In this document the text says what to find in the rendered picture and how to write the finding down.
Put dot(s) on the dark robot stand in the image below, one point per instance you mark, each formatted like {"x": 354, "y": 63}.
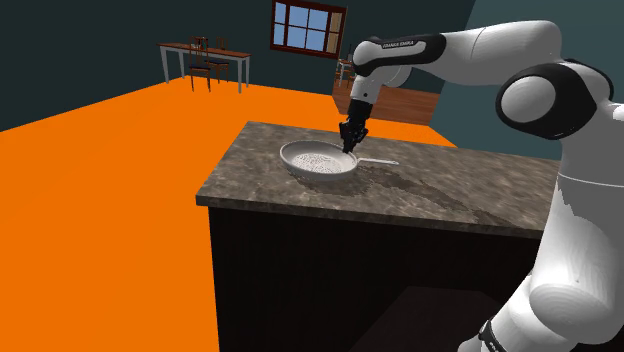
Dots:
{"x": 429, "y": 322}

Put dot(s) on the small table with chair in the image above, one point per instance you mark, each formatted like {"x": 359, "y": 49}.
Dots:
{"x": 344, "y": 66}

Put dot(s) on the red framed window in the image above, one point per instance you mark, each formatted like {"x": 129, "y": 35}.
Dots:
{"x": 307, "y": 27}

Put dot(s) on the dark wooden chair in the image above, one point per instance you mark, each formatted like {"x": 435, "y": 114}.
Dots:
{"x": 199, "y": 66}
{"x": 220, "y": 63}

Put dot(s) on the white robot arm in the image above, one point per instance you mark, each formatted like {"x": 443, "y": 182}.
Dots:
{"x": 575, "y": 204}

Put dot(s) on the wooden table with white legs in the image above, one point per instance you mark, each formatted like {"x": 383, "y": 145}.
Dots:
{"x": 233, "y": 53}

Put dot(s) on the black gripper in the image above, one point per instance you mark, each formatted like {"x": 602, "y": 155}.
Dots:
{"x": 358, "y": 113}

